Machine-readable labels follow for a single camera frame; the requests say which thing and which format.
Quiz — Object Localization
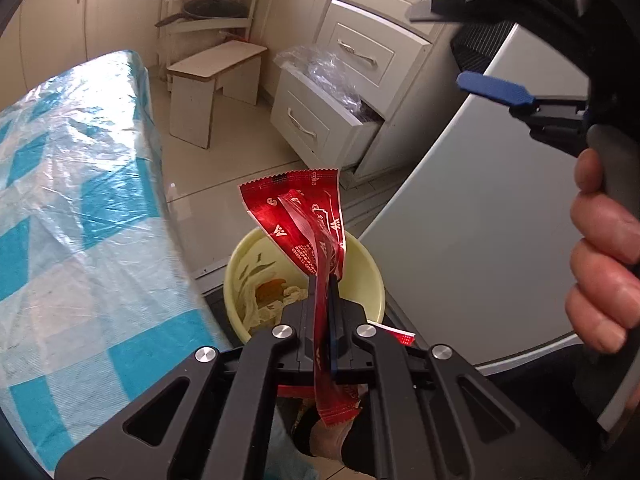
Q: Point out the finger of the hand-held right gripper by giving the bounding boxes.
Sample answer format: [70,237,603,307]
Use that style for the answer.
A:
[456,71,593,153]
[409,0,506,23]

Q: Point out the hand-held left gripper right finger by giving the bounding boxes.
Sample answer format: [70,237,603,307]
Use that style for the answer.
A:
[327,274,583,480]

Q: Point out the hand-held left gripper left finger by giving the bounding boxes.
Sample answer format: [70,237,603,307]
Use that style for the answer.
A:
[54,274,326,480]

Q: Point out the yellow plastic bin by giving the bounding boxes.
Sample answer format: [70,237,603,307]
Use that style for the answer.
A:
[223,230,386,346]

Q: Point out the red snack wrapper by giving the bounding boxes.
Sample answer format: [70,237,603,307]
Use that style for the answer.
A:
[237,167,417,427]

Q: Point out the person's right hand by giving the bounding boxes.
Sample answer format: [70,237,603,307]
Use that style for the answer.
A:
[565,149,640,353]

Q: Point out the black mesh panel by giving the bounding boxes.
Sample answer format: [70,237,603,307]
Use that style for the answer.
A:
[450,22,516,73]

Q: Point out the white drawer cabinet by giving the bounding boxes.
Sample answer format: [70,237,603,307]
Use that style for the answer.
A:
[270,0,476,186]

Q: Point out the clear plastic bags in drawer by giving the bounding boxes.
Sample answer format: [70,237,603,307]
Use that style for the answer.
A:
[274,45,386,126]

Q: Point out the large white appliance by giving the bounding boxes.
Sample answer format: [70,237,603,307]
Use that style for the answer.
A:
[360,22,591,366]

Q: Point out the black frying pan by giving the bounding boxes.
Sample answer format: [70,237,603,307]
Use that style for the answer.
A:
[155,0,249,28]

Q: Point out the low white stool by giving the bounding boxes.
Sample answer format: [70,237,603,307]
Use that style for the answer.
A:
[166,40,268,150]

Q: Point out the blue checked plastic tablecloth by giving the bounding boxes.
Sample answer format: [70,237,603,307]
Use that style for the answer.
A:
[0,50,236,480]

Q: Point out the cream base cabinets with doors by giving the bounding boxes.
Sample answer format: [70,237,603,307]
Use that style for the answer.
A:
[0,0,171,91]

